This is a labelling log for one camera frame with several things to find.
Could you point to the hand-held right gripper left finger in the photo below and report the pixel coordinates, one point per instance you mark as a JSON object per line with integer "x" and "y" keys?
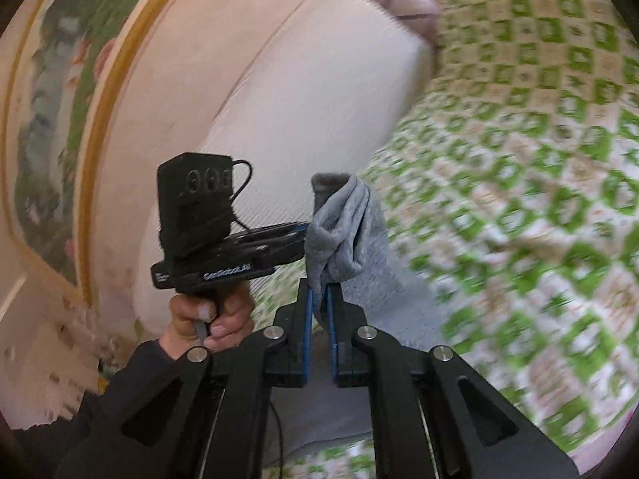
{"x": 305, "y": 319}

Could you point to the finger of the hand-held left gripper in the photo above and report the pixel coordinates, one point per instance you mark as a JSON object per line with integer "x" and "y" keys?
{"x": 274, "y": 242}

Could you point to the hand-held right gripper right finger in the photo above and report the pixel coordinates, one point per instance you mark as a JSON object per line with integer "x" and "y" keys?
{"x": 333, "y": 332}

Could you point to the grey pants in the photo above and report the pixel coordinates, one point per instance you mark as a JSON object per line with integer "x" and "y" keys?
{"x": 349, "y": 239}

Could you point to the person's left forearm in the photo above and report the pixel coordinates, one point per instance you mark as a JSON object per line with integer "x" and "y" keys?
{"x": 125, "y": 384}

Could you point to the person's left hand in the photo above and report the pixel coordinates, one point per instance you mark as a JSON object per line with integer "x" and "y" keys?
{"x": 234, "y": 319}

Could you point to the white ribbed bolster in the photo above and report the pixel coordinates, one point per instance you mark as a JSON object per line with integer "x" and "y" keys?
{"x": 309, "y": 110}

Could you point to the green patterned bedsheet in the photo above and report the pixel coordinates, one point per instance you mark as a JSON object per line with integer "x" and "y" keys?
{"x": 524, "y": 184}

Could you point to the purple patterned pillow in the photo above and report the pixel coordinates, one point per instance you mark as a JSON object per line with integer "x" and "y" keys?
{"x": 394, "y": 0}

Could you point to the gold framed wall picture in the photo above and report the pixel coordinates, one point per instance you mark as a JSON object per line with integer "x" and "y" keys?
{"x": 65, "y": 134}

